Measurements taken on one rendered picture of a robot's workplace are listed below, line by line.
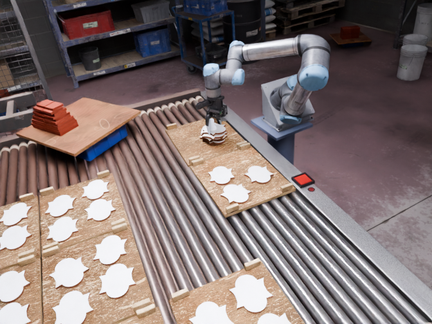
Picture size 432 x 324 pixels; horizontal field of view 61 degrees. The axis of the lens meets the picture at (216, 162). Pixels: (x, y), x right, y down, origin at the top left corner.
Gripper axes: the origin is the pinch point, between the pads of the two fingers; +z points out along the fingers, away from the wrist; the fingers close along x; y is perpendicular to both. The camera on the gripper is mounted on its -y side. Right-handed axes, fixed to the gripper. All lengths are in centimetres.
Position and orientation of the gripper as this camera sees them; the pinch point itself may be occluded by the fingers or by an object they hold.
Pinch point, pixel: (213, 128)
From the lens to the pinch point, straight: 195.6
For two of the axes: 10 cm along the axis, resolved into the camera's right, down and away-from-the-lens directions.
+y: 8.3, 2.6, -5.0
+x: 5.6, -5.2, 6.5
